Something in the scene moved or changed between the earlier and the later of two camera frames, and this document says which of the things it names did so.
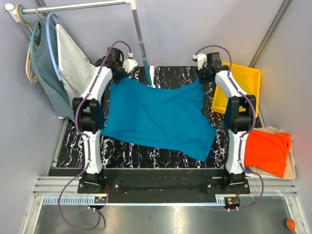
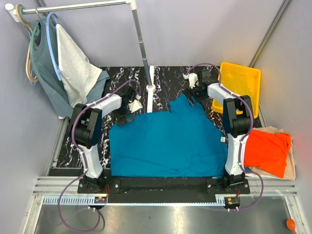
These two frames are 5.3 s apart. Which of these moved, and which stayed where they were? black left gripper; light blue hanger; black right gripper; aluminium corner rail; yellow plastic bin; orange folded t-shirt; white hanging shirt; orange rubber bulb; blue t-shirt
Moved: black right gripper; black left gripper; blue t-shirt
Stayed: white hanging shirt; light blue hanger; orange folded t-shirt; orange rubber bulb; yellow plastic bin; aluminium corner rail
